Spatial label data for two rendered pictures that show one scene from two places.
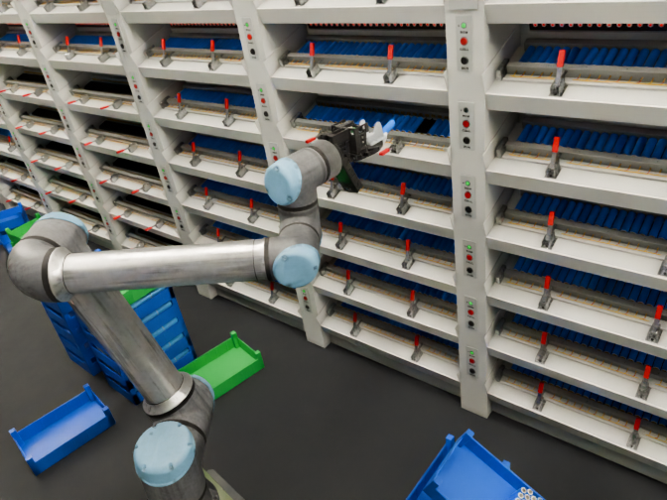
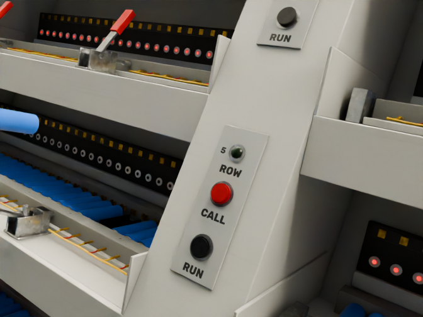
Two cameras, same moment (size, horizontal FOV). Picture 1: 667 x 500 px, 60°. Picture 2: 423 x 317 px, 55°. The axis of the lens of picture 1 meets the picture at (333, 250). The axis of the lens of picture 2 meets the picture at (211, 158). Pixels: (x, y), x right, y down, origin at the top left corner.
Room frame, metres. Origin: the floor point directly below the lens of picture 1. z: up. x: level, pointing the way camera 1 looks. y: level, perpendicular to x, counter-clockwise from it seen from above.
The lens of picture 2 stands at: (1.02, -0.29, 1.01)
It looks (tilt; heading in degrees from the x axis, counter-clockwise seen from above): 6 degrees up; 349
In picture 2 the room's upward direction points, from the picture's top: 21 degrees clockwise
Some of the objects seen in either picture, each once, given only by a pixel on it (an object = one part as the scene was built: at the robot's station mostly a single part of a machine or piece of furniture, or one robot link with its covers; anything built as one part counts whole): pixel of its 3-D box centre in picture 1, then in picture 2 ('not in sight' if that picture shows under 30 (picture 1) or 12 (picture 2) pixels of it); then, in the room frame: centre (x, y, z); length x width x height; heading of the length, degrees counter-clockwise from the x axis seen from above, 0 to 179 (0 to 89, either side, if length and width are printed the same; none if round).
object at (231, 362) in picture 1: (216, 368); not in sight; (1.72, 0.53, 0.04); 0.30 x 0.20 x 0.08; 125
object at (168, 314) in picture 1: (131, 318); not in sight; (1.81, 0.80, 0.28); 0.30 x 0.20 x 0.08; 135
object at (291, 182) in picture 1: (296, 177); not in sight; (1.15, 0.05, 1.03); 0.12 x 0.09 x 0.10; 136
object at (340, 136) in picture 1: (343, 145); not in sight; (1.27, -0.07, 1.04); 0.12 x 0.08 x 0.09; 136
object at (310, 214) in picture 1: (300, 224); not in sight; (1.14, 0.06, 0.92); 0.12 x 0.09 x 0.12; 175
